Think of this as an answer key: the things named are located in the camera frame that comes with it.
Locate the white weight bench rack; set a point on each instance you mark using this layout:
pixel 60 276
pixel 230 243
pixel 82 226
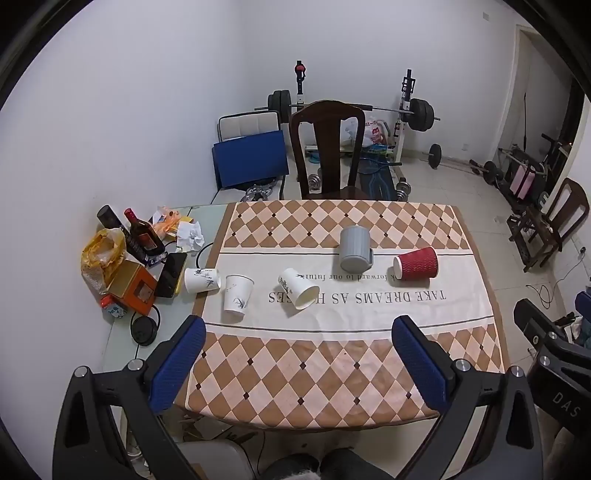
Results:
pixel 406 92

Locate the grey seat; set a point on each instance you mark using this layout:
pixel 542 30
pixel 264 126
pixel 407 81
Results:
pixel 217 461

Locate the white red plastic bag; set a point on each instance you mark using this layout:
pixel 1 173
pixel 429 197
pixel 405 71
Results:
pixel 375 133

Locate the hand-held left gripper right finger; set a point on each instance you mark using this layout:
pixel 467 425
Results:
pixel 422 364

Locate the yellow plastic bag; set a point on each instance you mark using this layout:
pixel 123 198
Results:
pixel 102 256

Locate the red ribbed paper cup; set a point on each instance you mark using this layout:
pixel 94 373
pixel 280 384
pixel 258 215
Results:
pixel 418 264

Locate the long barbell with black plates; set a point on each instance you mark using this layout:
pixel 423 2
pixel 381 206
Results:
pixel 421 114

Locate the person's leg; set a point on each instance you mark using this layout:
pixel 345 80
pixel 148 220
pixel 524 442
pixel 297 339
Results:
pixel 353 465
pixel 293 468

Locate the round black coaster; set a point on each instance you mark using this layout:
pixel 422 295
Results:
pixel 144 330

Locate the white padded chair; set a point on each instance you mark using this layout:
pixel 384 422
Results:
pixel 249 123

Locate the checkered brown tablecloth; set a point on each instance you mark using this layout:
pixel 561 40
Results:
pixel 323 369

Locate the pile of chrome weights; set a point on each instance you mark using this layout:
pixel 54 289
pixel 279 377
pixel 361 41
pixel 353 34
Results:
pixel 258 191

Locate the person's left leg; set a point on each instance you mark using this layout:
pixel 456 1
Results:
pixel 293 468

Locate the brown wooden chair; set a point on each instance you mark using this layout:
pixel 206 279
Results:
pixel 565 207

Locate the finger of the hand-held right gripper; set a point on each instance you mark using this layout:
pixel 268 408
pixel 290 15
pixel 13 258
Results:
pixel 540 321

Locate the orange snack packet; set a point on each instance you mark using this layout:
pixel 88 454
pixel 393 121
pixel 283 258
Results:
pixel 168 224

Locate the chrome dumbbell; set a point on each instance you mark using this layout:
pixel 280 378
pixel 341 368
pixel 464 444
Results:
pixel 402 189
pixel 315 181

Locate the dark wooden chair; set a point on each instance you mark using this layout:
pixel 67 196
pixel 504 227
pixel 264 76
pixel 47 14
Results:
pixel 328 152

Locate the short barbell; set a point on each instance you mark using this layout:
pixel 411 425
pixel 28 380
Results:
pixel 434 155

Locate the white paper cup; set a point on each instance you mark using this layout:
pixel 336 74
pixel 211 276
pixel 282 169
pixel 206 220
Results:
pixel 201 279
pixel 237 295
pixel 298 287

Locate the black cylinder box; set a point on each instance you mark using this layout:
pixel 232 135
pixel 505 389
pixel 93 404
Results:
pixel 111 217

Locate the crumpled white tissue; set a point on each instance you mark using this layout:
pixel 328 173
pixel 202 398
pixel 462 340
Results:
pixel 190 236

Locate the pink padded exercise machine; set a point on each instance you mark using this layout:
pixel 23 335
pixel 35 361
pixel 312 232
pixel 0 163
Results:
pixel 522 180

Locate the black phone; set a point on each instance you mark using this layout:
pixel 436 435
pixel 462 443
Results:
pixel 171 274

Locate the orange gift box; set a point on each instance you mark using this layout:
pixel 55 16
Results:
pixel 131 286

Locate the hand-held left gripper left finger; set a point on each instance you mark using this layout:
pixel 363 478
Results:
pixel 178 364

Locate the small red blue box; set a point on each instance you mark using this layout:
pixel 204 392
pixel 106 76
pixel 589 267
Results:
pixel 114 309

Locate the person's right leg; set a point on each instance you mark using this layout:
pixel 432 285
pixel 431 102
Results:
pixel 353 465

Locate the dark wine bottle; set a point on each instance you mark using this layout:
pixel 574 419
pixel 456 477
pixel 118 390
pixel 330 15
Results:
pixel 143 233

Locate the grey mug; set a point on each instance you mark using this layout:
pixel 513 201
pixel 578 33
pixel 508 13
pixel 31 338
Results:
pixel 353 249

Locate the blue board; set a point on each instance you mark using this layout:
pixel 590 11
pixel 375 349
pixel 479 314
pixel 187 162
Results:
pixel 249 159

